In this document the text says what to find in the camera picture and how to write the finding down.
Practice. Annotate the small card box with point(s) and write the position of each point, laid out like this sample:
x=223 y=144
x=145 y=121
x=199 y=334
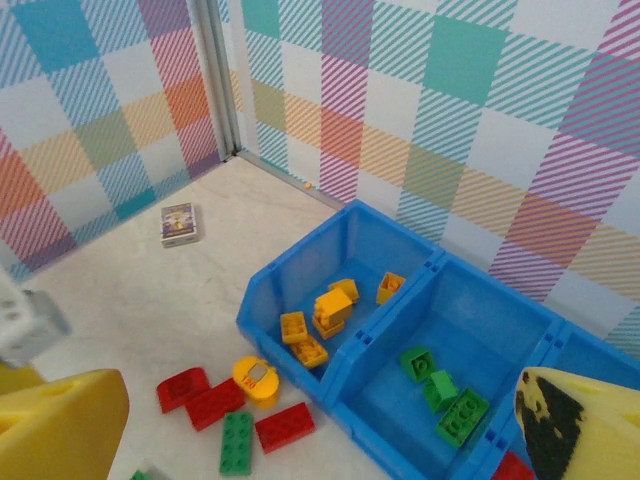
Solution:
x=178 y=225

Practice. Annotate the long green lego brick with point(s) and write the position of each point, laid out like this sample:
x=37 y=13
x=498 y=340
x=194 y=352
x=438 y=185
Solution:
x=140 y=475
x=236 y=442
x=462 y=415

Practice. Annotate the round yellow lego piece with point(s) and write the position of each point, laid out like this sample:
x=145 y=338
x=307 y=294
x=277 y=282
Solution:
x=255 y=380

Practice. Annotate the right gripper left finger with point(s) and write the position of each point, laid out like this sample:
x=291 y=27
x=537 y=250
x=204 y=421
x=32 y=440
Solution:
x=60 y=430

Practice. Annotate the red lego brick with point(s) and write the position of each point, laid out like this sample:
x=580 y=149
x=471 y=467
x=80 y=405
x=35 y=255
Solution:
x=285 y=427
x=512 y=467
x=215 y=404
x=182 y=387

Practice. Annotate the blue three-compartment bin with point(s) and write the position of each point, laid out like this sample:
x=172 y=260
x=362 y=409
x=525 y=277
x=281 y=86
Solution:
x=470 y=310

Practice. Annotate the small green lego brick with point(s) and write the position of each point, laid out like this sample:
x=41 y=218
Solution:
x=440 y=390
x=417 y=362

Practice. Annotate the small yellow lego brick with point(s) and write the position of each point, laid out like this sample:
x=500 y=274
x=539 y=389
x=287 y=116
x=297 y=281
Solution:
x=345 y=287
x=390 y=287
x=292 y=327

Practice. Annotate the aluminium corner post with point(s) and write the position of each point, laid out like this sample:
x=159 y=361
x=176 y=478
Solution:
x=215 y=75

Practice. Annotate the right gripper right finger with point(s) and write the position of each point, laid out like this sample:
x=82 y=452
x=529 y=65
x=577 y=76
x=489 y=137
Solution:
x=590 y=435

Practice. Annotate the long yellow lego brick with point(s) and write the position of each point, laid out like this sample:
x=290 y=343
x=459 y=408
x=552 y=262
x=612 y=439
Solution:
x=308 y=352
x=327 y=329

